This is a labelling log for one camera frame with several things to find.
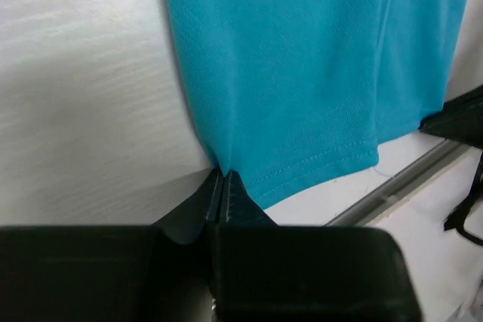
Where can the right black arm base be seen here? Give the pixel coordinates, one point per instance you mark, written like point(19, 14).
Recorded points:
point(457, 217)

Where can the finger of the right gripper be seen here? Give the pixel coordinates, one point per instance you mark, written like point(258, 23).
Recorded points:
point(460, 120)

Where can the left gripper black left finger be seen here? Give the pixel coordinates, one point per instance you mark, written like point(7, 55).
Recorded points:
point(108, 272)

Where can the teal t shirt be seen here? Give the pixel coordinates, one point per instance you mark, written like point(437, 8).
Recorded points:
point(292, 93)

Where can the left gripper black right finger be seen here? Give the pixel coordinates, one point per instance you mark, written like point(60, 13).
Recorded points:
point(263, 271)

